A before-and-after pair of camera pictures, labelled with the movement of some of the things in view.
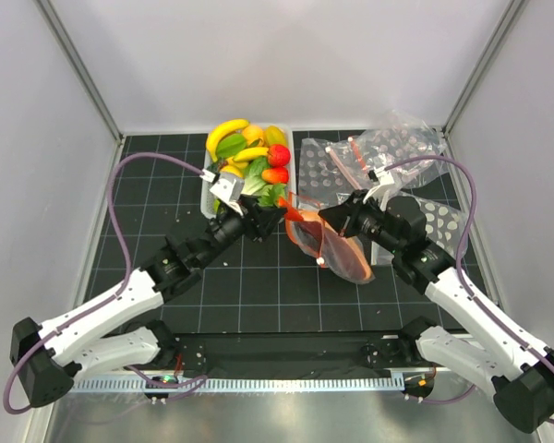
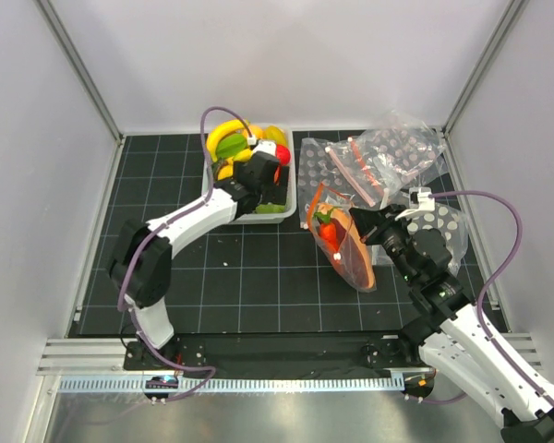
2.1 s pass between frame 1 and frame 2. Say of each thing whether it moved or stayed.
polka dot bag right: stayed
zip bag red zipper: moved
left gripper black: moved
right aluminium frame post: stayed
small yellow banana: stayed
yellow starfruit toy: stayed
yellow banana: stayed
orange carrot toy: moved
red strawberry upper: stayed
